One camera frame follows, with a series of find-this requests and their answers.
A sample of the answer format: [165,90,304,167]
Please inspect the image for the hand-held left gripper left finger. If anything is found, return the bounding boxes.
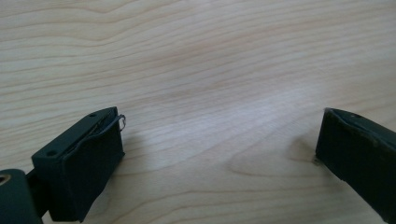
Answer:
[31,105,127,223]

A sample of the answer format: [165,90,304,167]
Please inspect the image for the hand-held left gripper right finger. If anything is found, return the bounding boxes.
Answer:
[315,107,396,224]

